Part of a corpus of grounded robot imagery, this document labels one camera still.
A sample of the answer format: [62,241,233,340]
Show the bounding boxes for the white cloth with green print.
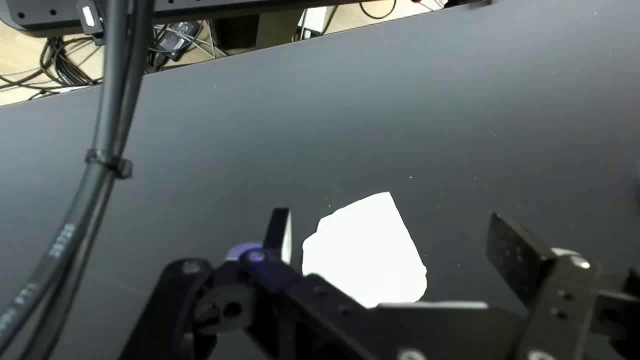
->
[301,190,431,311]

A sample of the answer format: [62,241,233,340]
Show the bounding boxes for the black cable tie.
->
[84,148,135,180]

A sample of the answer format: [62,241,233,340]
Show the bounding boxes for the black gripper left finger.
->
[119,207,376,360]

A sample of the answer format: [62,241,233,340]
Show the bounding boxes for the tangled black floor cables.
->
[0,32,109,97]

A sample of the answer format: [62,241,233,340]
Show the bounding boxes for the dark desk base bar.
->
[0,0,376,37]

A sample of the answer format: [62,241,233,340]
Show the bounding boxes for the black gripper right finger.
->
[486,210,640,360]

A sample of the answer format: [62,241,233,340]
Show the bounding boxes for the black power adapter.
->
[155,21,203,66]

